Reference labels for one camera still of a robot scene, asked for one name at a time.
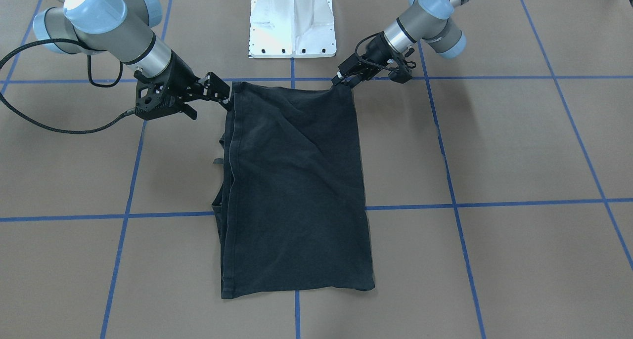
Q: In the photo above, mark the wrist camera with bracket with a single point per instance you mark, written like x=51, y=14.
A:
x=402, y=73
x=153, y=101

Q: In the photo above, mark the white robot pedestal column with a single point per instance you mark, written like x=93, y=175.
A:
x=305, y=12

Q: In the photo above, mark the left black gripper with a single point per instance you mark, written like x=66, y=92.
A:
x=377, y=48

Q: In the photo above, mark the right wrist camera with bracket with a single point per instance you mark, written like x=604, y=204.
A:
x=153, y=101

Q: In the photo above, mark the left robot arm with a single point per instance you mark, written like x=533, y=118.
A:
x=428, y=21

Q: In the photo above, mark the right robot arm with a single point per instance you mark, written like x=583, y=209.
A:
x=121, y=27

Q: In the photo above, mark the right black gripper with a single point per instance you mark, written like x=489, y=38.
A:
x=181, y=74

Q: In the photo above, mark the black t-shirt with logo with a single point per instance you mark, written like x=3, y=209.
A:
x=291, y=210

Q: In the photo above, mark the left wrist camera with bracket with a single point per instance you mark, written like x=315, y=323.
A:
x=402, y=73

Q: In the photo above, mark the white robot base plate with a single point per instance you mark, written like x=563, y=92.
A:
x=288, y=39

